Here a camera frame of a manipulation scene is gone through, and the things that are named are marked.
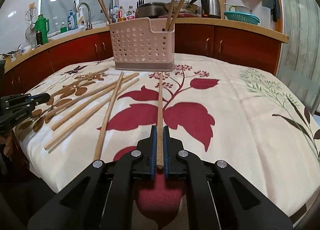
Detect white green mug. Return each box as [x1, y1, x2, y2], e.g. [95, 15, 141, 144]
[229, 5, 252, 14]

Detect pink perforated utensil basket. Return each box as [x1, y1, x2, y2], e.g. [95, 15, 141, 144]
[109, 17, 175, 71]

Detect red lower cabinets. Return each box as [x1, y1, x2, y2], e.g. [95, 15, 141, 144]
[1, 24, 283, 96]

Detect person left hand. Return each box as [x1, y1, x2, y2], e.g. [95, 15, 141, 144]
[0, 131, 13, 157]

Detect knife block with knives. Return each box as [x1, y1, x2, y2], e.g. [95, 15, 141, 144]
[136, 0, 144, 10]

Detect floral white tablecloth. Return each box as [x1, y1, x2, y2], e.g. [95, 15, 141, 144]
[15, 54, 319, 229]

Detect teal plastic colander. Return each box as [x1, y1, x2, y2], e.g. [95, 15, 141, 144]
[224, 11, 260, 25]

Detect blue detergent bottle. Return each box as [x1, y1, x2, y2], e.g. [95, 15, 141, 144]
[67, 9, 76, 31]

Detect orange oil bottle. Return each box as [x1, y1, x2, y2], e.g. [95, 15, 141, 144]
[118, 6, 125, 22]

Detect steel kitchen faucet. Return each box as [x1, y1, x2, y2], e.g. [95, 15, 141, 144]
[76, 2, 93, 30]

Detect hanging strainer ladle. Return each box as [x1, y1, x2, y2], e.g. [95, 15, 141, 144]
[25, 6, 36, 48]

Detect black small thermos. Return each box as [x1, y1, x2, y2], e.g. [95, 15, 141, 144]
[36, 30, 43, 47]

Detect steel electric kettle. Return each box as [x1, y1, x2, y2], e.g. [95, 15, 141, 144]
[201, 0, 221, 19]

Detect steel wok with lid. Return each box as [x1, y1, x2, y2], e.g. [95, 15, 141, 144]
[172, 0, 200, 14]

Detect wooden chopstick on cloth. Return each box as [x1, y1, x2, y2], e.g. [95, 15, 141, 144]
[93, 71, 124, 161]
[51, 74, 140, 131]
[44, 71, 140, 118]
[44, 78, 139, 150]

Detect wooden cutting board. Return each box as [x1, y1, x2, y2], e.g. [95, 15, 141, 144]
[219, 0, 226, 19]

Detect green thermos jug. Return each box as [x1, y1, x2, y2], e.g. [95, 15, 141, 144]
[35, 14, 50, 44]

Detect wooden chopstick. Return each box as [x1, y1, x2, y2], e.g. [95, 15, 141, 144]
[50, 68, 108, 97]
[51, 74, 140, 131]
[44, 78, 139, 150]
[93, 71, 124, 161]
[98, 0, 112, 24]
[156, 72, 164, 171]
[165, 0, 175, 31]
[44, 71, 140, 118]

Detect glass sliding door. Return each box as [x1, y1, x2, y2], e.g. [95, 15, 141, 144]
[277, 0, 319, 113]

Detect white spray bottle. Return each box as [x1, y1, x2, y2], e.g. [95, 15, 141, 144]
[77, 6, 86, 28]

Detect red induction cooker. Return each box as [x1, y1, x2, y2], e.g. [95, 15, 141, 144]
[159, 13, 200, 18]

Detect beige countertop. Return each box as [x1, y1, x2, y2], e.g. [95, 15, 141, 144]
[4, 17, 289, 73]

